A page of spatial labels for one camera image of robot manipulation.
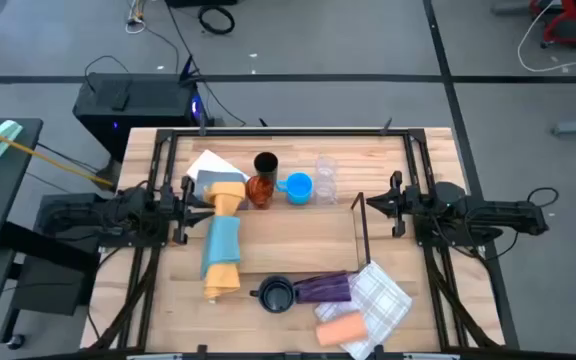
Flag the white plaid dish towel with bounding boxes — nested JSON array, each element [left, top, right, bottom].
[[314, 259, 413, 360]]

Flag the yellow and blue rolled towels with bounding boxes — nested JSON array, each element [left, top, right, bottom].
[[200, 180, 247, 302]]

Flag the black flat box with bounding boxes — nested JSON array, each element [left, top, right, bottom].
[[165, 0, 239, 8]]

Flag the small black box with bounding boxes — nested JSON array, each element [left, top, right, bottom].
[[110, 79, 133, 112]]

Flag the red and black cart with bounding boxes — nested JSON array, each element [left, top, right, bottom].
[[527, 0, 576, 49]]

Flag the yellow strap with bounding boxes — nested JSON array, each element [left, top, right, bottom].
[[0, 118, 115, 189]]

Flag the mint green stapler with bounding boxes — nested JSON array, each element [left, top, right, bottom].
[[0, 119, 24, 159]]

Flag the black aluminium table frame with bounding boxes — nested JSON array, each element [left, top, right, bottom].
[[87, 127, 507, 360]]

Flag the light blue towel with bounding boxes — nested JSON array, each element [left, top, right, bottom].
[[199, 215, 243, 280]]

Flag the black tumbler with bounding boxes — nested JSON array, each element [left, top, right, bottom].
[[253, 151, 280, 181]]

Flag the black side desk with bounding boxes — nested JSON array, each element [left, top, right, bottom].
[[0, 117, 100, 360]]

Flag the amber plastic tumbler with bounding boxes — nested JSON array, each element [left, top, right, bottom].
[[245, 174, 275, 210]]

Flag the black floor cabinet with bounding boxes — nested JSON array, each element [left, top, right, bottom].
[[10, 192, 119, 317]]

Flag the purple faceted tumbler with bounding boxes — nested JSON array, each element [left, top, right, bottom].
[[293, 270, 353, 305]]

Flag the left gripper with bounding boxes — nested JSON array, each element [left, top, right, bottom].
[[161, 175, 215, 245]]

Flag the black coiled cable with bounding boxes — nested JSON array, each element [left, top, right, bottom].
[[197, 4, 236, 36]]

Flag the white coiled cable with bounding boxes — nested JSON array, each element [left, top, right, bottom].
[[124, 0, 148, 35]]

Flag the black computer tower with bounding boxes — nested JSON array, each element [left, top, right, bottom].
[[71, 72, 204, 161]]

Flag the black antenna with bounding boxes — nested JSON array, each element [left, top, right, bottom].
[[178, 53, 202, 84]]

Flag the white floor cable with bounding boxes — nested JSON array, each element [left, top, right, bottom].
[[516, 0, 576, 74]]

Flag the gray folded cloth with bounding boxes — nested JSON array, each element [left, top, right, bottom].
[[195, 169, 249, 211]]

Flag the peach plastic cup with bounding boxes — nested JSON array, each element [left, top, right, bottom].
[[315, 310, 369, 348]]

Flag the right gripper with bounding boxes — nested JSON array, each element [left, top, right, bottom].
[[366, 170, 422, 239]]

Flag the dark blue enamel mug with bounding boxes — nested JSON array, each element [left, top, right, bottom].
[[249, 274, 298, 315]]

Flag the white and grey folded cloth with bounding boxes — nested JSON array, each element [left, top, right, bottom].
[[186, 148, 251, 184]]

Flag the blue plastic mug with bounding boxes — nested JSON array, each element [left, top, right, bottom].
[[275, 171, 315, 206]]

